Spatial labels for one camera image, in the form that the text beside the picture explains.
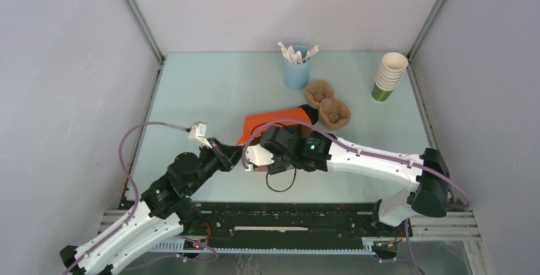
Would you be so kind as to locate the white stir stick packets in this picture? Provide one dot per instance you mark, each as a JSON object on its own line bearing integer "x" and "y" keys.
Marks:
{"x": 296, "y": 56}

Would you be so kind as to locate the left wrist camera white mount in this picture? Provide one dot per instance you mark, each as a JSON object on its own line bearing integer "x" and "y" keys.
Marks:
{"x": 197, "y": 135}

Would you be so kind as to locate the brown pulp cup carrier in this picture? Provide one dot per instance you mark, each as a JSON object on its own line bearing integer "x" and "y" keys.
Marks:
{"x": 333, "y": 113}

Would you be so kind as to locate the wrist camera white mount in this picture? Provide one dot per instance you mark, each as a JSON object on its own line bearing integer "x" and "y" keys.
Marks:
{"x": 258, "y": 159}
{"x": 197, "y": 135}

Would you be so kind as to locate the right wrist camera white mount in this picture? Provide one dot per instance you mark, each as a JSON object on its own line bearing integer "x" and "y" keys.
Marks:
{"x": 258, "y": 159}

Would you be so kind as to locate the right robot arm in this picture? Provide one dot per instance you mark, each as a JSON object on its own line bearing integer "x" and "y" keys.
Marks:
{"x": 423, "y": 177}

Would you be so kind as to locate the stack of paper cups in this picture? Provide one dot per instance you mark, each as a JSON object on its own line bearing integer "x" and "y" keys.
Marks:
{"x": 389, "y": 75}

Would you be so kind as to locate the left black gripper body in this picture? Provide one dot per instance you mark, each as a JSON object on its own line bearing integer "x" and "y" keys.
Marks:
{"x": 217, "y": 156}

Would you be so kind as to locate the light blue holder cup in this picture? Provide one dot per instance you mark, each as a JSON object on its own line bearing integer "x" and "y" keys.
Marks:
{"x": 296, "y": 76}

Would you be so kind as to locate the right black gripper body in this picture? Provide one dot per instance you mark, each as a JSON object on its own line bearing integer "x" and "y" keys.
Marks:
{"x": 281, "y": 163}

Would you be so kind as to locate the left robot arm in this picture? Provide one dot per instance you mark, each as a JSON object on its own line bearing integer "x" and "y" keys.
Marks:
{"x": 164, "y": 210}

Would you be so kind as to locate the orange paper bag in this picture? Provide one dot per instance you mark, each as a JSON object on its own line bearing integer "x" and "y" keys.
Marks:
{"x": 255, "y": 125}

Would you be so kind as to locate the stack of black lids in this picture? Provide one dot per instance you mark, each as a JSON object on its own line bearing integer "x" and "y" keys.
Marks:
{"x": 312, "y": 113}

